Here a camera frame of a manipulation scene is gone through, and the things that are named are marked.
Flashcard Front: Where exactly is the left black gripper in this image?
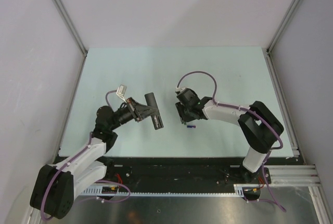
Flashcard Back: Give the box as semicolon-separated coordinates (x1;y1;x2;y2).
109;97;158;130

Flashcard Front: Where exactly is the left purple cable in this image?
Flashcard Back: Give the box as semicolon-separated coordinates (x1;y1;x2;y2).
40;90;131;221

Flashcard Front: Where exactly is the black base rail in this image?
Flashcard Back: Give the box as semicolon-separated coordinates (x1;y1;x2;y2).
99;157;262;193

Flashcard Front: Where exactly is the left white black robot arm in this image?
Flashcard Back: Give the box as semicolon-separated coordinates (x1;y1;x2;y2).
30;93;163;221

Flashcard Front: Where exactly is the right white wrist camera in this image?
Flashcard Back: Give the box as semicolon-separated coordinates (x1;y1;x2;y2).
175;87;187;94

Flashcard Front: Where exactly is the grey slotted cable duct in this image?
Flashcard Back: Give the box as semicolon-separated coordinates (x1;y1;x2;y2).
80;184;244;198

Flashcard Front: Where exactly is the aluminium frame post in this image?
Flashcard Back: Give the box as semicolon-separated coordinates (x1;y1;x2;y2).
265;0;317;55
52;0;88;57

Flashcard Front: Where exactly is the right aluminium frame post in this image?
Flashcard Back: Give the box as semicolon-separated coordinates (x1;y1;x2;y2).
265;0;317;55

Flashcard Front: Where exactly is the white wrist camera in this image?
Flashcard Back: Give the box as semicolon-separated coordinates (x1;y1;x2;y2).
175;87;187;94
116;84;127;102

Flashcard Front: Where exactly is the left aluminium frame post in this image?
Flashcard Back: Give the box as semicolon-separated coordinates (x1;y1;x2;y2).
52;0;88;57

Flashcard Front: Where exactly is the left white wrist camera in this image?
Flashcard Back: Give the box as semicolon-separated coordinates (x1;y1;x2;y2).
116;84;127;102

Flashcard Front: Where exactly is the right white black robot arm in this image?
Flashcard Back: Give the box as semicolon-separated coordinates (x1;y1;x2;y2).
175;87;284;183

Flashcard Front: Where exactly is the black remote control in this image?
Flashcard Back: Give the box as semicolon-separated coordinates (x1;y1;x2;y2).
145;93;164;130

